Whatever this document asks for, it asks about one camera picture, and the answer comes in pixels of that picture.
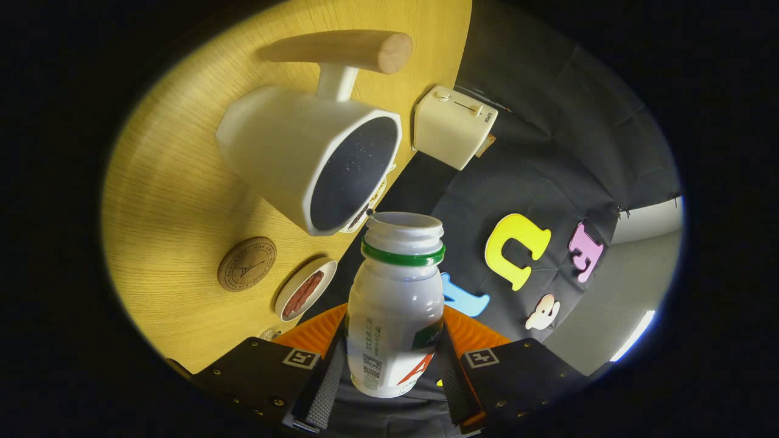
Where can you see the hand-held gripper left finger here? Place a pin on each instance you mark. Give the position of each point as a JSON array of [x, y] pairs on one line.
[[322, 395]]

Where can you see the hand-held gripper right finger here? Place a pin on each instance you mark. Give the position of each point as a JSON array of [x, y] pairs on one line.
[[456, 383]]

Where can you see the round cork coaster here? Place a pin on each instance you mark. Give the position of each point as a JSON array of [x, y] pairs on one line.
[[246, 264]]

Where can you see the brown meat strip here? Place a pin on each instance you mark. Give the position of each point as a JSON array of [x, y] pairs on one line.
[[304, 292]]

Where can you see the white round plate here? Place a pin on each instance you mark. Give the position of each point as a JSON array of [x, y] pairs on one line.
[[324, 271]]

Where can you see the white divided tray of beans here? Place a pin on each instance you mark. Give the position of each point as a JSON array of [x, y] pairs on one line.
[[356, 224]]

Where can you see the toast slice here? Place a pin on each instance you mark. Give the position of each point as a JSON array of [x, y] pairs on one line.
[[485, 146]]

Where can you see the cream toaster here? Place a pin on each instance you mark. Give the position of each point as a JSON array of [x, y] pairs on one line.
[[450, 131]]

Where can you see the wooden table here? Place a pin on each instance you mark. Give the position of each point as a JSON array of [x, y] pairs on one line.
[[164, 194]]

